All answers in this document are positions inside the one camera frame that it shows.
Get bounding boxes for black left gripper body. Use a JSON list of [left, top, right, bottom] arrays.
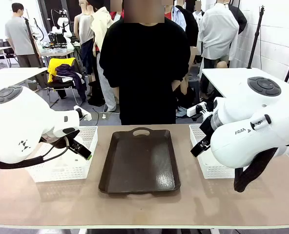
[[41, 129, 82, 149]]

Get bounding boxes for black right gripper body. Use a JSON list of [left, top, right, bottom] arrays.
[[199, 114, 217, 137]]

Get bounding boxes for person's left hand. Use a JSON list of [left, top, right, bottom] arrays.
[[171, 78, 185, 95]]

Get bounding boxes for white perforated plastic basket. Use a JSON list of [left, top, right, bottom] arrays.
[[188, 124, 236, 180], [27, 126, 99, 183]]

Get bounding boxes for white side table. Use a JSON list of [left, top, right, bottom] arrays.
[[0, 67, 49, 98], [201, 67, 289, 98]]

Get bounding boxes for black metal chair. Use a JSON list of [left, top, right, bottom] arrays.
[[47, 79, 83, 108]]

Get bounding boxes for dark brown plastic tray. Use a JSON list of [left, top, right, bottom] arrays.
[[98, 127, 182, 195]]

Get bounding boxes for purple cloth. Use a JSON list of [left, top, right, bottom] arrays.
[[55, 63, 87, 103]]

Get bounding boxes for yellow cloth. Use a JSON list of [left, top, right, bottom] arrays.
[[47, 58, 76, 84]]

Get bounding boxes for person in black sweater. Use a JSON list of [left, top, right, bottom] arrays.
[[99, 0, 191, 126]]

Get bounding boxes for mannequin with white shirt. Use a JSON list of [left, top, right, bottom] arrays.
[[197, 0, 241, 69]]

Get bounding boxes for black tripod stand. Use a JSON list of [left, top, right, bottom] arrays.
[[22, 17, 45, 69], [247, 4, 266, 69]]

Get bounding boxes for mannequin with black coat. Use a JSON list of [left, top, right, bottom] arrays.
[[170, 4, 199, 47]]

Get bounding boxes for black office chair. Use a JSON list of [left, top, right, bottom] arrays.
[[0, 47, 19, 68]]

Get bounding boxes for mannequin with grey tank top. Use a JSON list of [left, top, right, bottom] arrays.
[[73, 0, 95, 84]]

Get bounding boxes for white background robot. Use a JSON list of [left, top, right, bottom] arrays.
[[51, 8, 74, 45]]

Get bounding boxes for man in grey shirt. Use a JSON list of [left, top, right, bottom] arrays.
[[4, 2, 41, 69]]

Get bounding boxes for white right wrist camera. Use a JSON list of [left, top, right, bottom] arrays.
[[186, 101, 207, 118]]

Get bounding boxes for black left arm cable sleeve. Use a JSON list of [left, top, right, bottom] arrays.
[[0, 135, 70, 170]]

